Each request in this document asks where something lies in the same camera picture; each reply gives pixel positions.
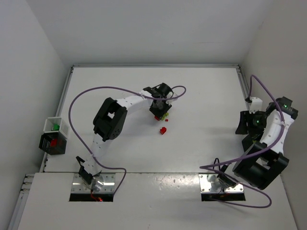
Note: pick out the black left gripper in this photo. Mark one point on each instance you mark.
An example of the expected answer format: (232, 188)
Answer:
(158, 110)

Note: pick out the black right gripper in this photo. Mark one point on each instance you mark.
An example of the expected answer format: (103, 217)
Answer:
(246, 122)

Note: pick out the dark green 2x2 lego brick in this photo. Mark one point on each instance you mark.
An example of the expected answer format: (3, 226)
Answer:
(56, 127)

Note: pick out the red curved lego brick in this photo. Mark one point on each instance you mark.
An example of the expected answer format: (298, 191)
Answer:
(54, 142)

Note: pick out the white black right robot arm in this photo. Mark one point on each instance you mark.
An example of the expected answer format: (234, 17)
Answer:
(264, 134)

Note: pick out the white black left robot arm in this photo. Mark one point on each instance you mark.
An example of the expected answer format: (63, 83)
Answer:
(110, 119)

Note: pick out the black right slotted bin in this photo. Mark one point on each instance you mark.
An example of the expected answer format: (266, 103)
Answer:
(249, 139)

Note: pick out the black slotted bin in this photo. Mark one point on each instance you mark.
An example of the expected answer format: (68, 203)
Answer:
(249, 139)
(45, 141)

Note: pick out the white left slotted bin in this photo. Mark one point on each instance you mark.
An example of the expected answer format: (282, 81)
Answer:
(64, 127)

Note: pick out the black left slotted bin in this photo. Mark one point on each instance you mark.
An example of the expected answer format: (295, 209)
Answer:
(45, 141)

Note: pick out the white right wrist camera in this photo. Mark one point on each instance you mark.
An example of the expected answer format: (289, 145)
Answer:
(254, 104)

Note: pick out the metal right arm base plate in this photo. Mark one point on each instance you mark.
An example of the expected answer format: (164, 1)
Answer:
(211, 184)

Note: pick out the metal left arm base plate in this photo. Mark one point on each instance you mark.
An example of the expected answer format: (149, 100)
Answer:
(104, 183)

